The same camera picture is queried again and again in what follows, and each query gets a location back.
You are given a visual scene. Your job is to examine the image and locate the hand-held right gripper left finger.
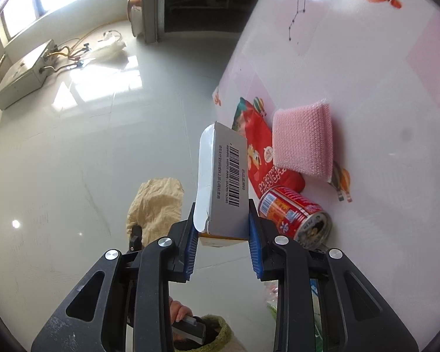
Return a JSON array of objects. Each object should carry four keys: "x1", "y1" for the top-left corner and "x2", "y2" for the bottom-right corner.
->
[{"x1": 31, "y1": 202, "x2": 199, "y2": 352}]

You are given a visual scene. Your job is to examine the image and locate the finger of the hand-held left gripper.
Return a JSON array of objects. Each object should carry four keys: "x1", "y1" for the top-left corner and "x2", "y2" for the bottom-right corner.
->
[{"x1": 129, "y1": 224, "x2": 144, "y2": 253}]

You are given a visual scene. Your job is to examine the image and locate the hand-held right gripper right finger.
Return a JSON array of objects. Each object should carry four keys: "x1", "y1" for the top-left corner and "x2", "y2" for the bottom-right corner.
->
[{"x1": 247, "y1": 199, "x2": 417, "y2": 352}]

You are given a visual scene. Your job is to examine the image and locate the yellow plastic bag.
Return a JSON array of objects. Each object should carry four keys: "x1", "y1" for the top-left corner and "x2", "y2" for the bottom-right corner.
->
[{"x1": 126, "y1": 178, "x2": 185, "y2": 244}]

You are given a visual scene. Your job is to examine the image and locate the red drink can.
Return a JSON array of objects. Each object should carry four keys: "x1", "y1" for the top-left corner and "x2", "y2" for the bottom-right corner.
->
[{"x1": 257, "y1": 185, "x2": 332, "y2": 249}]

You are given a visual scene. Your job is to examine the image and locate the yellow and white box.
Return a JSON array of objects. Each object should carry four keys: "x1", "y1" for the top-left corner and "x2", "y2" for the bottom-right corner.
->
[{"x1": 192, "y1": 121, "x2": 251, "y2": 248}]

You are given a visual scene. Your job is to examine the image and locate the pink sponge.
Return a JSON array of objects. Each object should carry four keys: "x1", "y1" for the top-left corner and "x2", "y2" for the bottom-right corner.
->
[{"x1": 271, "y1": 100, "x2": 335, "y2": 182}]

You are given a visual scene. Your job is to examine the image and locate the person's left hand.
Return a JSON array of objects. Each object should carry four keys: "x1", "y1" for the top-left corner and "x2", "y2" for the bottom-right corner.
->
[{"x1": 169, "y1": 299, "x2": 195, "y2": 332}]

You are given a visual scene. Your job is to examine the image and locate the red snack packet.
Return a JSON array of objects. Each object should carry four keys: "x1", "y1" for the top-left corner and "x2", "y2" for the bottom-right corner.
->
[{"x1": 232, "y1": 96, "x2": 306, "y2": 199}]

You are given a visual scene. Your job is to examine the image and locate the white water heater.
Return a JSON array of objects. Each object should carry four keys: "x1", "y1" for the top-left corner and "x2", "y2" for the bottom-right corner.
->
[{"x1": 0, "y1": 40, "x2": 57, "y2": 110}]

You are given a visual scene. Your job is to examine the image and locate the printed tablecloth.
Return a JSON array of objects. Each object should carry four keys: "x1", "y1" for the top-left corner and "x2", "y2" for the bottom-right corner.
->
[{"x1": 211, "y1": 0, "x2": 440, "y2": 338}]

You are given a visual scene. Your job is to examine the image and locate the white and brown pot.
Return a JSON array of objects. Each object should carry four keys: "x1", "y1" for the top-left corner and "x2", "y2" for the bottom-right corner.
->
[{"x1": 128, "y1": 0, "x2": 144, "y2": 37}]

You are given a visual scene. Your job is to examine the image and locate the yellow gas hose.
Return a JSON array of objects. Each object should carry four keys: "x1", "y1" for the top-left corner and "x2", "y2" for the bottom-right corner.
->
[{"x1": 60, "y1": 22, "x2": 131, "y2": 61}]

